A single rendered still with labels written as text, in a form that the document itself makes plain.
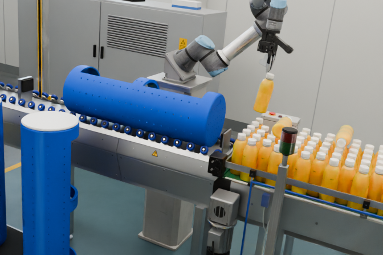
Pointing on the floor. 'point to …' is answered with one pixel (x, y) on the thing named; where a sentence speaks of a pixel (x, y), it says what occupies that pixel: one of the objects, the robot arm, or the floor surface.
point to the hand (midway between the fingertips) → (269, 70)
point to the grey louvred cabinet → (111, 36)
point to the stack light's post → (276, 209)
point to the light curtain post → (43, 32)
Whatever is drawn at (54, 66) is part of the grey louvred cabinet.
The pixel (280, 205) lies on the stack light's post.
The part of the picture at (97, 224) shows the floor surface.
